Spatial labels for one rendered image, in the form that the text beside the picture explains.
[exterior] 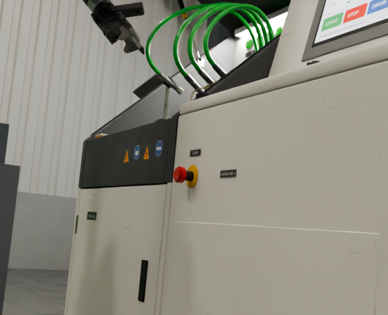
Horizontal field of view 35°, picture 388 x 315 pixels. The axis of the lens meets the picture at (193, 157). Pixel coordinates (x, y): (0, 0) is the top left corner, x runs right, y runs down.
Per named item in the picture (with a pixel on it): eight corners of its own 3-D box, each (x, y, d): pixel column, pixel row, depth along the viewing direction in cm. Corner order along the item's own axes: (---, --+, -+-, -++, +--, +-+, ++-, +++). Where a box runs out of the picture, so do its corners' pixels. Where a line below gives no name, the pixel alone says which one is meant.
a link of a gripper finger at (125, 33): (127, 50, 196) (114, 37, 202) (142, 40, 197) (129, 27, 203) (124, 43, 194) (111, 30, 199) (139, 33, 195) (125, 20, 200)
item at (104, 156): (81, 187, 201) (87, 139, 203) (94, 189, 203) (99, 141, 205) (164, 182, 147) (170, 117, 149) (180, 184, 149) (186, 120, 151)
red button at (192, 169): (170, 186, 135) (172, 162, 136) (185, 188, 137) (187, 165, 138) (180, 185, 131) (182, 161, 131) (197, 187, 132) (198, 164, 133)
